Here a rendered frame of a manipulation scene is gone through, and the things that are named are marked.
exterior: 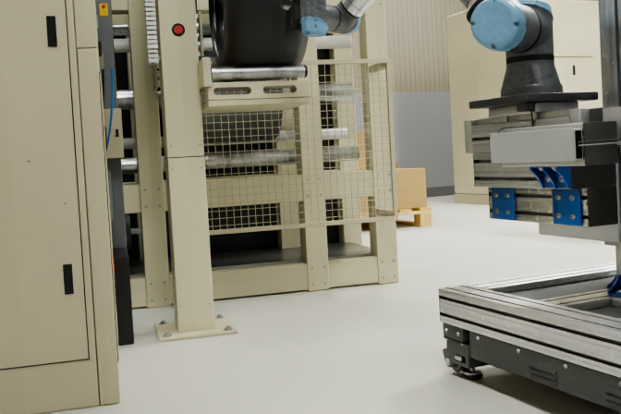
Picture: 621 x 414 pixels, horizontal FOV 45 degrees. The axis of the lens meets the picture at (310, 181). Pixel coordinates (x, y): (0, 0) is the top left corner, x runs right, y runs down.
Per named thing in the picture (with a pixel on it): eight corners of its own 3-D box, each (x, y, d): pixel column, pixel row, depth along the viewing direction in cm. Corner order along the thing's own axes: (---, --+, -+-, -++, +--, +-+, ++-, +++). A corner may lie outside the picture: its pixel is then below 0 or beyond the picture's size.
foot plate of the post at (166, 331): (159, 342, 254) (158, 335, 254) (154, 325, 280) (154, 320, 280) (237, 333, 261) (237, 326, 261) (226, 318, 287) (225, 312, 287)
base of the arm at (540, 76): (577, 92, 185) (575, 53, 185) (528, 94, 179) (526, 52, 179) (534, 98, 199) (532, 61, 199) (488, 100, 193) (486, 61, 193)
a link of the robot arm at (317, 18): (341, 35, 218) (339, -3, 217) (317, 32, 209) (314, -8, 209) (320, 39, 223) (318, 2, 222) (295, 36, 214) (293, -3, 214)
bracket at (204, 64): (203, 86, 252) (201, 56, 252) (190, 97, 290) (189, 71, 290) (213, 86, 253) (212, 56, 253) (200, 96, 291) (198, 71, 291)
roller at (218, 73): (208, 83, 259) (209, 74, 255) (206, 73, 261) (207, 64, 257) (306, 79, 268) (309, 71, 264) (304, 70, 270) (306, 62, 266)
